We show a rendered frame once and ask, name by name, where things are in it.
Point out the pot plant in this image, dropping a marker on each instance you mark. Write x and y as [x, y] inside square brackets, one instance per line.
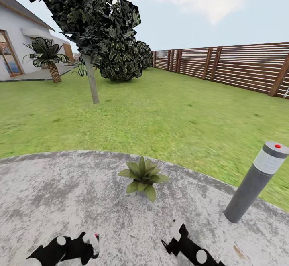
[143, 175]

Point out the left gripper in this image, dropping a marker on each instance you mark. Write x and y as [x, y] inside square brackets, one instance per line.
[84, 251]

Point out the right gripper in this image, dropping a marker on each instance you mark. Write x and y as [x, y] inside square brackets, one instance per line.
[179, 246]

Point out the door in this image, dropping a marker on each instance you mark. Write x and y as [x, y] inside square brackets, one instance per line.
[7, 56]
[43, 66]

